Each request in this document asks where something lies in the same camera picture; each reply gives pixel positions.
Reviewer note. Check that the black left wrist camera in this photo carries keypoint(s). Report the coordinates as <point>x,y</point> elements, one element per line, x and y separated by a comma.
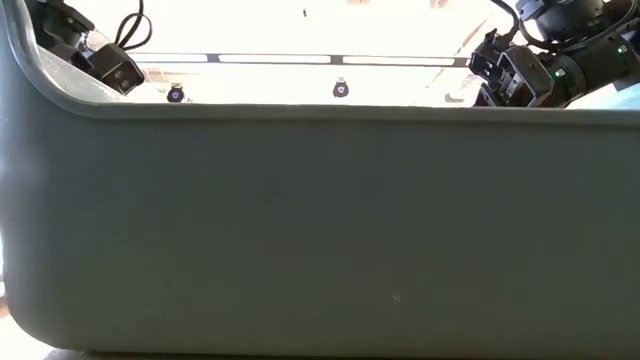
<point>117,70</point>

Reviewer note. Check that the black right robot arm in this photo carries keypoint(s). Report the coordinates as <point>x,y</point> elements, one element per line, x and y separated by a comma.
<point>590,60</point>

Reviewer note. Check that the dark grey plastic bin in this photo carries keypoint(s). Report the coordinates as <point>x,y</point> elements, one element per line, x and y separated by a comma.
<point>320,225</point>

